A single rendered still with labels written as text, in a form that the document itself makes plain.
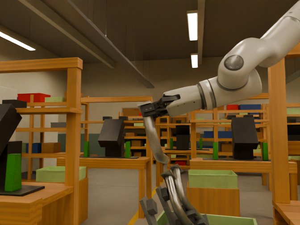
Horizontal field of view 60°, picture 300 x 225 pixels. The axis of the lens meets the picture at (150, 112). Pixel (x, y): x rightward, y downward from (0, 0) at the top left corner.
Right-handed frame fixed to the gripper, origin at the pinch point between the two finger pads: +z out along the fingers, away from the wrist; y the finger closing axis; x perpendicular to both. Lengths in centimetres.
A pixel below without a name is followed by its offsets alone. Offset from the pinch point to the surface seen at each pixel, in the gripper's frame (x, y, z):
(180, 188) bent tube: 20.8, -39.9, -0.3
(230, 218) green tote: 38, -59, -17
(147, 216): 27.6, -7.5, 8.6
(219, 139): -124, -746, -109
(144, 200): 23.2, -7.6, 8.7
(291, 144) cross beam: 8, -119, -75
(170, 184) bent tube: 19.3, -25.0, 1.9
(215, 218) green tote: 37, -59, -11
